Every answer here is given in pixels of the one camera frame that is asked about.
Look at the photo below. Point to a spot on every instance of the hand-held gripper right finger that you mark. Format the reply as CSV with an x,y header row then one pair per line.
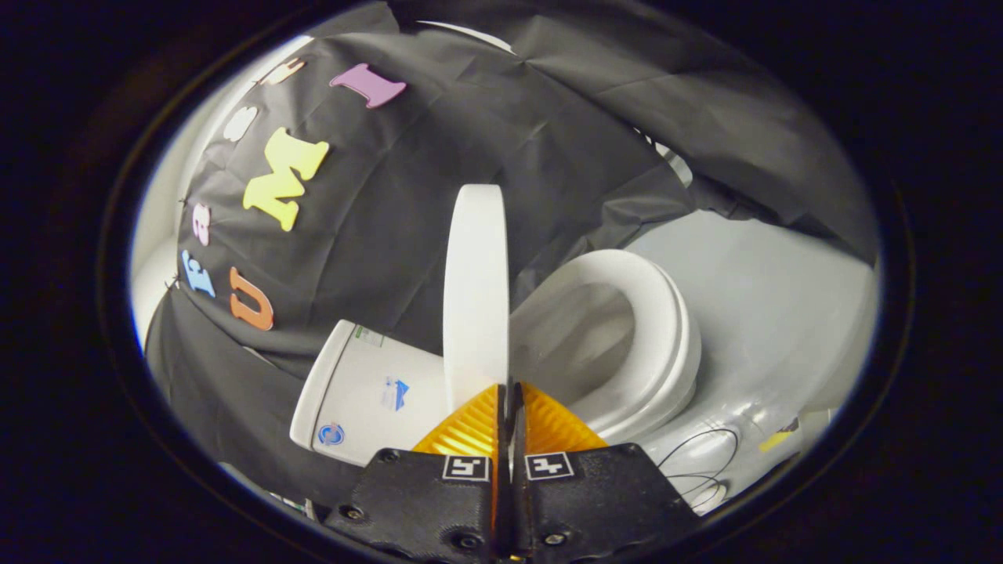
x,y
603,501

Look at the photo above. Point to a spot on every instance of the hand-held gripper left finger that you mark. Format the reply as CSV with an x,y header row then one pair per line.
x,y
423,501

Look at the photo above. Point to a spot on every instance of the white toilet lid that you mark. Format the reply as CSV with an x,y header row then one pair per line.
x,y
476,298

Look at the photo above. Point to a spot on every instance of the white ceramic toilet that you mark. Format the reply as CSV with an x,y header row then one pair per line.
x,y
392,368

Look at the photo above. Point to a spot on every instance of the white toilet tank cover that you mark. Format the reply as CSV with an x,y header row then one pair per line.
x,y
317,392

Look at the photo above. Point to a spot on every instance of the white toilet seat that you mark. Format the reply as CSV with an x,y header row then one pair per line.
x,y
662,313

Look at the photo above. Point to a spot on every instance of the yellow tape piece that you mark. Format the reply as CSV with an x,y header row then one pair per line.
x,y
776,440

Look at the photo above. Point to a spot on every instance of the black backdrop cloth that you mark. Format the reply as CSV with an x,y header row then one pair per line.
x,y
439,117

